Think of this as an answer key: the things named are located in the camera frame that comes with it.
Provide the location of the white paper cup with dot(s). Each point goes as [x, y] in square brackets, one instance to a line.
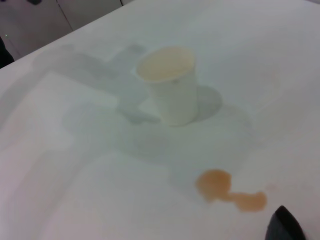
[177, 100]

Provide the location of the dark blue rag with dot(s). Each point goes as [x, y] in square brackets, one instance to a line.
[287, 225]

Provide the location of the brown water stain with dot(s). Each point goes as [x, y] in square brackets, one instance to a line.
[215, 183]

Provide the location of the black background equipment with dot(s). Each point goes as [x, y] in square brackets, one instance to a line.
[5, 55]

